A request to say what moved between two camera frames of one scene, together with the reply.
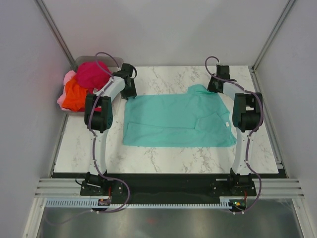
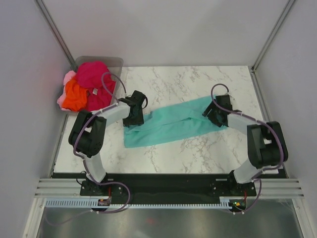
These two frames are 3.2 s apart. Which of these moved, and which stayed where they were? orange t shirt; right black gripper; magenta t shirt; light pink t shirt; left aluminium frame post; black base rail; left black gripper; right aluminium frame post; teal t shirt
Moved: right black gripper; left black gripper; teal t shirt
Stayed: black base rail; light pink t shirt; left aluminium frame post; orange t shirt; right aluminium frame post; magenta t shirt
